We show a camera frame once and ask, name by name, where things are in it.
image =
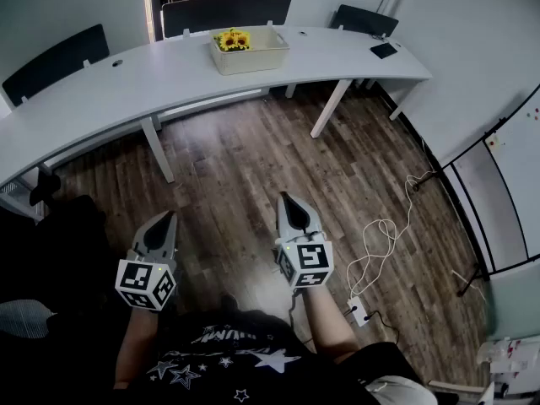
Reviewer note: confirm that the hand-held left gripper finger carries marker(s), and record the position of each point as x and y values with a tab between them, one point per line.
171	247
141	239

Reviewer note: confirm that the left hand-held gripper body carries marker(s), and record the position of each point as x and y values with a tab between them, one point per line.
145	279

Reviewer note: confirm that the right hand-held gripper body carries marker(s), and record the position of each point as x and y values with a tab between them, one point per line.
310	260

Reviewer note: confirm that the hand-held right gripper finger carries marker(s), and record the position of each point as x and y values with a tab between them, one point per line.
281	222
314	228

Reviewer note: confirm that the white plastic basket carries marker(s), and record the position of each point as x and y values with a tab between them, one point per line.
253	59

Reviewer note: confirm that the yellow artificial sunflowers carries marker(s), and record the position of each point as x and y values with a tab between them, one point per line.
232	40

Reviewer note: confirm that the person's right forearm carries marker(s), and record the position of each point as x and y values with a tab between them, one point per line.
327	323

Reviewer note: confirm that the person's left forearm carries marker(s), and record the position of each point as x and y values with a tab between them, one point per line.
135	344

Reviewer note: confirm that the white desk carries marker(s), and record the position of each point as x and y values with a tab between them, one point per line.
126	87

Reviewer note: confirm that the black office chair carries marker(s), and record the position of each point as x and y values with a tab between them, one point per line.
71	247

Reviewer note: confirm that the person's black shoe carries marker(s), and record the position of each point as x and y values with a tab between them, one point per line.
230	302

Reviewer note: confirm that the person's black printed shirt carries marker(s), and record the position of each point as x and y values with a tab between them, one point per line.
236	361

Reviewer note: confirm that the black flat device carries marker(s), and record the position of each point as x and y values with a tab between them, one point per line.
384	50

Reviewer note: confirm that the small black desk divider panel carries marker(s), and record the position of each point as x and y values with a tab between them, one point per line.
363	19
55	66

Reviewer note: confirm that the whiteboard on black stand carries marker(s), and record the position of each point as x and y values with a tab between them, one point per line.
514	175

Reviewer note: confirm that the wide black desk divider panel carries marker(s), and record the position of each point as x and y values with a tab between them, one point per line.
223	15

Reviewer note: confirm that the white plastic equipment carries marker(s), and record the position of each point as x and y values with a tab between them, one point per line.
510	361

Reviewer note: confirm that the dark window frame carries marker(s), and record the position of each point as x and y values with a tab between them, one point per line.
157	7

